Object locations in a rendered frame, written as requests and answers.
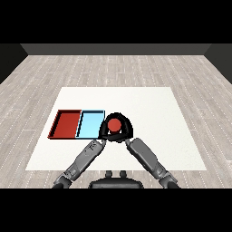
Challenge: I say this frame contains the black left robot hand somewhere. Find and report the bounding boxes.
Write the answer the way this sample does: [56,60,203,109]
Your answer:
[98,113,117,141]

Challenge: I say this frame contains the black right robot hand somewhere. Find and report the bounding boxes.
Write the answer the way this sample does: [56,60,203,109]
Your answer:
[106,112,134,144]

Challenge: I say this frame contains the small red can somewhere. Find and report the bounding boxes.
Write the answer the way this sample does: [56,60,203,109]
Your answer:
[107,118,122,135]

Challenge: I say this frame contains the light blue shallow open box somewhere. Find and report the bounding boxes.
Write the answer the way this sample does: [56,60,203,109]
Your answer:
[74,109,106,140]

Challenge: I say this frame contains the red shallow open box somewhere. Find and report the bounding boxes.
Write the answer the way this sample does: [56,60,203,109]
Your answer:
[47,109,83,140]

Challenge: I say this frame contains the dark grey robot body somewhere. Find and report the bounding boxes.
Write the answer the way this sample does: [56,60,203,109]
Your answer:
[88,170,145,189]

